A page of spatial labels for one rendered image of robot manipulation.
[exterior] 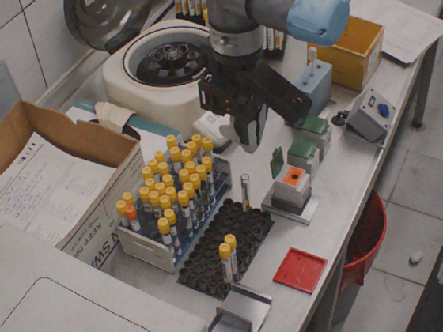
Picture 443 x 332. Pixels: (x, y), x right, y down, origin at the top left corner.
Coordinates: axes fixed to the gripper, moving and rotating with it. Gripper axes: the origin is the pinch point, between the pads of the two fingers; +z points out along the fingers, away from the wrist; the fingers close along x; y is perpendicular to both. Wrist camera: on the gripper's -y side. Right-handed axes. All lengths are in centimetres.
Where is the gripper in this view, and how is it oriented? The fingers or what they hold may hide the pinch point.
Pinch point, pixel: (255, 148)
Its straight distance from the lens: 94.7
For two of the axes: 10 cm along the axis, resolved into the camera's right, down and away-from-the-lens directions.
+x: -4.8, 6.6, -5.7
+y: -8.7, -3.1, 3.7
